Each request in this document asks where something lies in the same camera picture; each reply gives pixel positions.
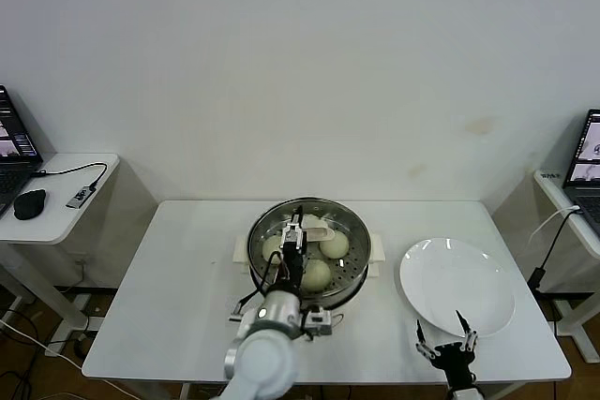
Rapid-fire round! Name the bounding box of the white round plate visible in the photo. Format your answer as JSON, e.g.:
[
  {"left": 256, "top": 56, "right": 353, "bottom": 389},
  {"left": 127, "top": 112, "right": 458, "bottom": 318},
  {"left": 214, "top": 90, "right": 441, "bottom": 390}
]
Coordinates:
[{"left": 398, "top": 237, "right": 516, "bottom": 338}]

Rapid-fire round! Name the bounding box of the black laptop beside mouse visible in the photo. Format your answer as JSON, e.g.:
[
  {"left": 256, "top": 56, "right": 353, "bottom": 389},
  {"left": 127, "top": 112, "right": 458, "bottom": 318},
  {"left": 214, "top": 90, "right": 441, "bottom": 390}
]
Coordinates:
[{"left": 0, "top": 84, "right": 43, "bottom": 218}]

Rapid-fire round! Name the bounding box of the black usb hub cable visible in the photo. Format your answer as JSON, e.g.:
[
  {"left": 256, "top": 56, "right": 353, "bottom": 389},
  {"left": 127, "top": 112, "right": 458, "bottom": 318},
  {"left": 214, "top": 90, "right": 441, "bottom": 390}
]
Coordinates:
[{"left": 30, "top": 162, "right": 108, "bottom": 190}]

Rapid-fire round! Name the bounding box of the steel perforated steamer basket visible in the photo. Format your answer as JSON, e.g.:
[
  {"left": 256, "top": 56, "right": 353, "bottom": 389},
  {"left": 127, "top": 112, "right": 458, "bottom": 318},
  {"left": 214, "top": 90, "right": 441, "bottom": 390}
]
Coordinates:
[{"left": 232, "top": 197, "right": 388, "bottom": 310}]

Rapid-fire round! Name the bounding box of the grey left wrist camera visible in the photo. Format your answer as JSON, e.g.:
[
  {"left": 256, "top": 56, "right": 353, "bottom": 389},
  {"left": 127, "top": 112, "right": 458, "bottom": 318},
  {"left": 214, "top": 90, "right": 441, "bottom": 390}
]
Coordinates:
[{"left": 302, "top": 304, "right": 335, "bottom": 338}]

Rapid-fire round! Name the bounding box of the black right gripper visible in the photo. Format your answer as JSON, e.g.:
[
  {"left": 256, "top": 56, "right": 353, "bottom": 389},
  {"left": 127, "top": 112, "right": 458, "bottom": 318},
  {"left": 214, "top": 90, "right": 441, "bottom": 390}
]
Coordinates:
[{"left": 414, "top": 308, "right": 479, "bottom": 390}]

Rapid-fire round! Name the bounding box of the grey laptop with cables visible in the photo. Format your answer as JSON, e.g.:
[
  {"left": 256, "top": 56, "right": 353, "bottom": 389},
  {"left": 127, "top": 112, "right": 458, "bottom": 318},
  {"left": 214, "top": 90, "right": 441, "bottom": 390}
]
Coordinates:
[{"left": 561, "top": 109, "right": 600, "bottom": 238}]

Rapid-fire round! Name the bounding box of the glass pot lid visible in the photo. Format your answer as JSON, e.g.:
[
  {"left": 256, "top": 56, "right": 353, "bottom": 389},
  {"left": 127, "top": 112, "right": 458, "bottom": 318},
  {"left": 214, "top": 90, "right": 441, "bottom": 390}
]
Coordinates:
[{"left": 247, "top": 197, "right": 371, "bottom": 298}]

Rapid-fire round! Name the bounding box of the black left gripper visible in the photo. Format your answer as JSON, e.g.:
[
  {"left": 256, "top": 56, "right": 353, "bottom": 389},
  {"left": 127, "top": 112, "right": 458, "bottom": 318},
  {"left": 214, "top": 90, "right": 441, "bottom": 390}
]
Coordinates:
[{"left": 279, "top": 205, "right": 311, "bottom": 287}]

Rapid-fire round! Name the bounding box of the white floor cable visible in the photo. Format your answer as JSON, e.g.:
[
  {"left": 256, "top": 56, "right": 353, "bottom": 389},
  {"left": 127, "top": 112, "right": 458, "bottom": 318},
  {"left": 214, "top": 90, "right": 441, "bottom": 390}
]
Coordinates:
[{"left": 0, "top": 317, "right": 85, "bottom": 371}]

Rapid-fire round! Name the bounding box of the white side table with sticker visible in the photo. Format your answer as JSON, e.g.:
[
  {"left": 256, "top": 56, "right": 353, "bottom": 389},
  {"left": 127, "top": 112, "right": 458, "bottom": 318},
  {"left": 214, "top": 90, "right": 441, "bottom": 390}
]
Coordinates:
[{"left": 489, "top": 168, "right": 600, "bottom": 363}]

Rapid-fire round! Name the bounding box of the white side table with mouse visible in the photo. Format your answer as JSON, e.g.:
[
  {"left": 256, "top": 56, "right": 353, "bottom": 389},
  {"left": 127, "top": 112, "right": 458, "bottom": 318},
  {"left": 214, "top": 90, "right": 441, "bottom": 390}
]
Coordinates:
[{"left": 0, "top": 152, "right": 158, "bottom": 340}]

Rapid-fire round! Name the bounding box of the black cable with adapter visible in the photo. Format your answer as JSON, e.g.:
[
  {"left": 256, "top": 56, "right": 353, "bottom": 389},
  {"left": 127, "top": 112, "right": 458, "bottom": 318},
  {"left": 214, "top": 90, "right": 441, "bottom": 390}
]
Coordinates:
[{"left": 527, "top": 210, "right": 585, "bottom": 291}]

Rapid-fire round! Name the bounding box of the black computer mouse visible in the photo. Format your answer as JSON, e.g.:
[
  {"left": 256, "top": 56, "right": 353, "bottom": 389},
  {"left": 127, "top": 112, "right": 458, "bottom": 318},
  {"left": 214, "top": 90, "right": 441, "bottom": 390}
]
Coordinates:
[{"left": 12, "top": 188, "right": 48, "bottom": 221}]

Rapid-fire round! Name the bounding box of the white laptop cable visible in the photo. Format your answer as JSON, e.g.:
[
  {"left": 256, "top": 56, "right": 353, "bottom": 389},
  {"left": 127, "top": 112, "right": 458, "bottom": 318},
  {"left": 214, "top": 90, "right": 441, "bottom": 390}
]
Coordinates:
[{"left": 528, "top": 205, "right": 581, "bottom": 246}]

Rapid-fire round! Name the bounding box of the grey usb hub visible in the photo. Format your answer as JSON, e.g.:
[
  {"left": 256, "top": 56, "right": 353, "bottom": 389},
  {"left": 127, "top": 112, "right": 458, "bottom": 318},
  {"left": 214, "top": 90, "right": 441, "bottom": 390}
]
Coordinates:
[{"left": 65, "top": 183, "right": 97, "bottom": 209}]

